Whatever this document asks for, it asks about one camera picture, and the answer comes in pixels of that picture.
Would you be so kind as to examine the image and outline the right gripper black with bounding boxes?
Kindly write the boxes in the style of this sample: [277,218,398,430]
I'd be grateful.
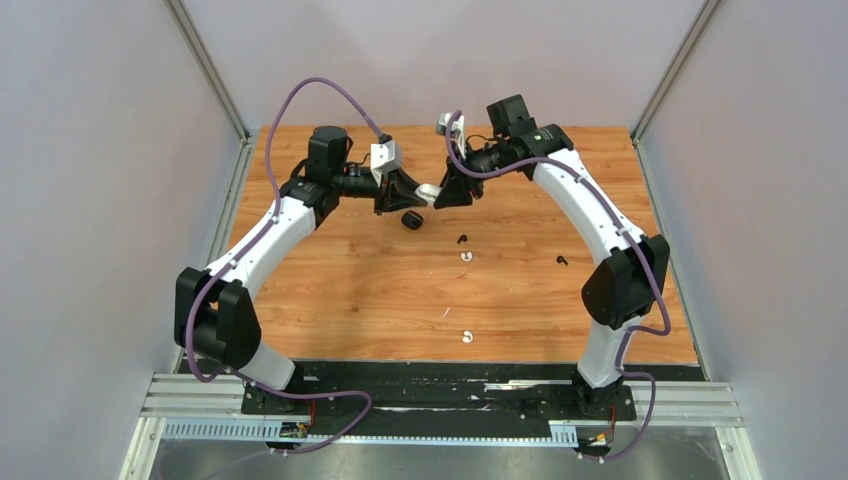
[436,138,515,206]

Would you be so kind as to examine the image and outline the white earbud charging case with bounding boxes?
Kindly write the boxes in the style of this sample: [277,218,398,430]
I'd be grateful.
[415,183,442,206]

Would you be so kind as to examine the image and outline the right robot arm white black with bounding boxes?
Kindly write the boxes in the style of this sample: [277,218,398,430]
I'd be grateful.
[434,94,670,418]

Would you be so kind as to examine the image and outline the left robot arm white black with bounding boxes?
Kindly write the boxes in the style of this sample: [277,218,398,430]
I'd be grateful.
[174,126,425,413]

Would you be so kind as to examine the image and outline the black earbud charging case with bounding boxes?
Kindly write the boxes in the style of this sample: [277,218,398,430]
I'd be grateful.
[400,210,425,231]

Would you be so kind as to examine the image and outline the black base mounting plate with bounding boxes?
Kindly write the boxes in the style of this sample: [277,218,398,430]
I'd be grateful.
[167,360,710,448]

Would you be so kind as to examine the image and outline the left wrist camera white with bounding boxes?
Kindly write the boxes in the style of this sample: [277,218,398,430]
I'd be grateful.
[370,140,402,186]

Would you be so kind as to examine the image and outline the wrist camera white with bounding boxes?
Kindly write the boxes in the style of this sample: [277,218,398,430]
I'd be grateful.
[435,112,467,159]
[370,140,402,186]

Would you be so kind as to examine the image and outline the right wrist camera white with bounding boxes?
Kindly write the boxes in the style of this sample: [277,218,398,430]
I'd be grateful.
[435,112,467,159]

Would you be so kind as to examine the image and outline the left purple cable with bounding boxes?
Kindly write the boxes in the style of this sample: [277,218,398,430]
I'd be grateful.
[184,76,392,458]

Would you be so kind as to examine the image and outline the purple cable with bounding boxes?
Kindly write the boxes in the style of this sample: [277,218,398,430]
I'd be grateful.
[445,109,673,464]
[184,76,392,458]

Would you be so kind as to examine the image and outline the white slotted cable duct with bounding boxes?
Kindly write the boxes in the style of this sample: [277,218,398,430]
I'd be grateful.
[162,422,580,447]

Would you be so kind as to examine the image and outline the left aluminium frame post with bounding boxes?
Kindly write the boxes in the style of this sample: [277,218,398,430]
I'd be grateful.
[163,0,251,144]

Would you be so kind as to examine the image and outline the aluminium frame post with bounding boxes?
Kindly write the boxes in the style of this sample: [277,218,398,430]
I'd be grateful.
[163,0,251,144]
[630,0,724,146]

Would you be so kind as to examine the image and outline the aluminium front rail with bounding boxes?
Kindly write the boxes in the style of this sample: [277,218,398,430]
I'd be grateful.
[140,374,745,428]

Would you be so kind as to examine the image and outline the right aluminium frame post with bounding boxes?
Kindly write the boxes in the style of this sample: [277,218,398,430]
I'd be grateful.
[630,0,724,146]

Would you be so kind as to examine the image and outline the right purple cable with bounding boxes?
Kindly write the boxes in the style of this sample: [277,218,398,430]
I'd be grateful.
[445,109,673,464]

